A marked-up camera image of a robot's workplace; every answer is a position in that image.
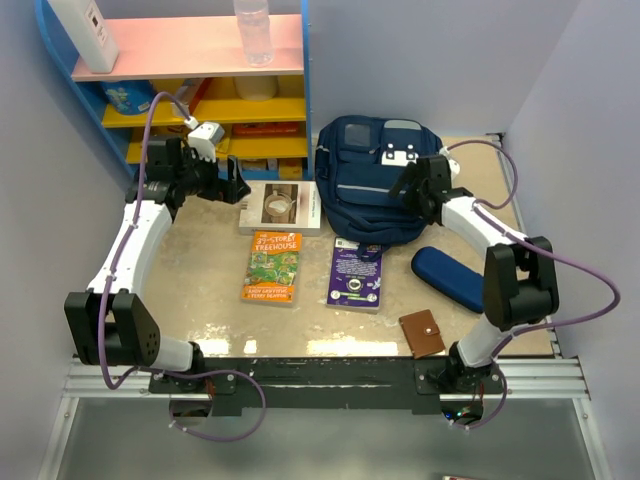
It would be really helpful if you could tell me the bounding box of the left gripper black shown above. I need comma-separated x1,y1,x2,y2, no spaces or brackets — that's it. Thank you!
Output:
175,147,250,204

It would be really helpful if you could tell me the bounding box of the navy blue student backpack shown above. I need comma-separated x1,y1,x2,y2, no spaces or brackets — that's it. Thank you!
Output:
315,115,443,262

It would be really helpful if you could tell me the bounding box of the brown leather wallet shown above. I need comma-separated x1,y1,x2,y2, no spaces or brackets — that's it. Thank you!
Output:
399,310,446,359

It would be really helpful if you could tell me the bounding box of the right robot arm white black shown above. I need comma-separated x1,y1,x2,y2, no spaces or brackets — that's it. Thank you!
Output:
389,155,559,393

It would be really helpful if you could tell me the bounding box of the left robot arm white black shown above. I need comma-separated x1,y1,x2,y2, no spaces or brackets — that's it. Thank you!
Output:
64,137,251,392

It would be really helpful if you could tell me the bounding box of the white coffee photo book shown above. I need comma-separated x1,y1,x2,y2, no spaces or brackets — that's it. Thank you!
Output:
239,180,322,236

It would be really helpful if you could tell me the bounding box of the red flat box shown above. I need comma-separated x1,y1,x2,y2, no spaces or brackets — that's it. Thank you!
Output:
232,122,300,136

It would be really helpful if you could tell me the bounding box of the blue shelf unit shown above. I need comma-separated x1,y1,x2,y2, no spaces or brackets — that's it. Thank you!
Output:
34,1,312,180

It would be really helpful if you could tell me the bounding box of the white cylindrical jar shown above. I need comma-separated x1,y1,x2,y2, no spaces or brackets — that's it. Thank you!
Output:
233,75,279,102

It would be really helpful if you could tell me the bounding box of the orange treehouse book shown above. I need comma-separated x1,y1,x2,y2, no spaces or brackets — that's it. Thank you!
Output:
241,231,302,306

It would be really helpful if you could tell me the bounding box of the purple paperback book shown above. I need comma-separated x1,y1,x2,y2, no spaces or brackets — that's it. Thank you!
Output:
326,237,383,313

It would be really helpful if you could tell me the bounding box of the blue pencil case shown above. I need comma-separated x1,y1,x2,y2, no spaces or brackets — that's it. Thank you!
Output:
411,247,484,314

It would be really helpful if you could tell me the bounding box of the blue snack canister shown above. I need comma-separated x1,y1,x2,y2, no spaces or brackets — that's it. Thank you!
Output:
100,80,156,116

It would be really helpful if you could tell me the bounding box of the clear plastic water bottle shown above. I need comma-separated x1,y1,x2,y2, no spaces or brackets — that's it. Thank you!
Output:
233,0,274,68

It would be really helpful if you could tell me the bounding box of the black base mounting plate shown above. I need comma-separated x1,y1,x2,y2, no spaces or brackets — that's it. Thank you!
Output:
149,356,503,416

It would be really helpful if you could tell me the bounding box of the white rectangular device box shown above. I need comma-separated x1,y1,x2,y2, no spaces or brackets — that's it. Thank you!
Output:
49,0,119,74

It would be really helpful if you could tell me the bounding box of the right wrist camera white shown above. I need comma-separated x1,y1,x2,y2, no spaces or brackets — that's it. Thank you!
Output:
380,144,461,179

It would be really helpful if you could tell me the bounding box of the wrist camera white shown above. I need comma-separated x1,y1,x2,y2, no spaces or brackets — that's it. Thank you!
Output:
184,116,225,163
380,144,461,179

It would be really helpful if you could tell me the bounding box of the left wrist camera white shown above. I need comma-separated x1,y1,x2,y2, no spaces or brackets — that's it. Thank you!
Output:
184,116,225,163

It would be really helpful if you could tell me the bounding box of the aluminium rail frame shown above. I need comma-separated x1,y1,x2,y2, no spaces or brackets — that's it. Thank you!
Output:
37,132,614,480

